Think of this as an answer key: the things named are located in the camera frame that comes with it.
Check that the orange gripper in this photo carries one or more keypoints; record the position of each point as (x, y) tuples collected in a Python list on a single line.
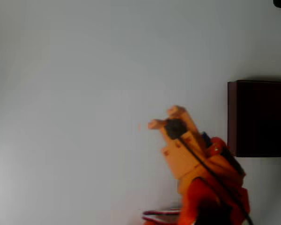
[(178, 150)]

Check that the blue toy brick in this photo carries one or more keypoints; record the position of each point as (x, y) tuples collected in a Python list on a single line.
[(206, 139)]

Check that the dark brown box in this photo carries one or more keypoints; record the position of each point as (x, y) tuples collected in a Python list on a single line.
[(260, 112)]

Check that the red-orange robot arm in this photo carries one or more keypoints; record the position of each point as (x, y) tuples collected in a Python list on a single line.
[(196, 206)]

